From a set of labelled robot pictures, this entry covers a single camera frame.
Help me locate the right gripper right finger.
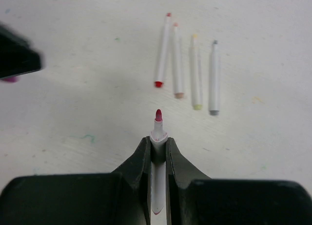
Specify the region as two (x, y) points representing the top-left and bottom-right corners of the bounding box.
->
(166, 138), (312, 225)

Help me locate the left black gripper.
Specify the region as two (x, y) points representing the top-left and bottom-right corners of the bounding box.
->
(0, 23), (42, 80)

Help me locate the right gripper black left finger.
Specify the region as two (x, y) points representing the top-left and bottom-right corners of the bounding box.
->
(0, 137), (151, 225)

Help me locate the white pen magenta tip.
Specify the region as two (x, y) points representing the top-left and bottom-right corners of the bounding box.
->
(150, 109), (168, 215)

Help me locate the white pen grey tip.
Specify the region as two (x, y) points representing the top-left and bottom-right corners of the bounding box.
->
(209, 40), (220, 116)

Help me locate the white pen red tip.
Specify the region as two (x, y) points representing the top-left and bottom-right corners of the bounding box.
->
(154, 12), (172, 88)

